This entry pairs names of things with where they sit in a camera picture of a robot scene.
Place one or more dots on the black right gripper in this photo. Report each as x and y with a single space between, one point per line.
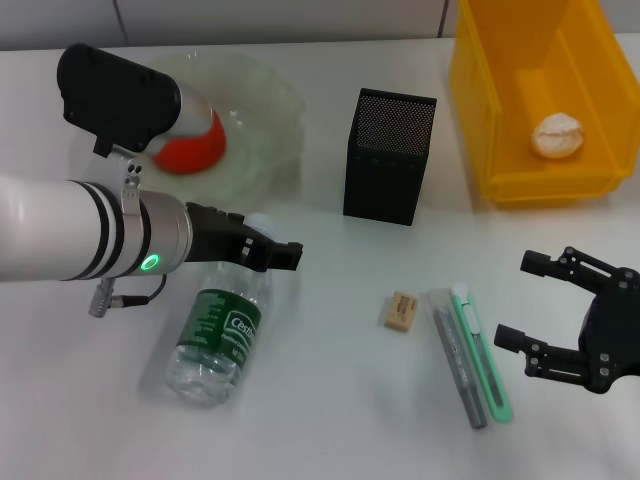
617 330

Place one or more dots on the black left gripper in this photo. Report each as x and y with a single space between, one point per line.
220 240

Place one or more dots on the mint green utility knife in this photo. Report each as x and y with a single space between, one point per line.
480 345

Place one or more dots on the clear water bottle green label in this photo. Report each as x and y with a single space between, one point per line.
220 325

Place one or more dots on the grey pen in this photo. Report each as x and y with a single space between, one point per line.
457 360

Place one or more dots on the beige eraser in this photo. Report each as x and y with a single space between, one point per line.
401 311

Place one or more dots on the orange fruit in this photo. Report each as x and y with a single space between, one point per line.
195 155

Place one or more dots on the white paper ball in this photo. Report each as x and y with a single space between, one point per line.
557 136

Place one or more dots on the green glass fruit plate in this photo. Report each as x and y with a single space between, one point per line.
265 125

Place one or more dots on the black mesh pen holder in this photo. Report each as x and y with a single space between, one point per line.
385 165

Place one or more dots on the yellow plastic bin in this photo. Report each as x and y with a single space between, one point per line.
500 125

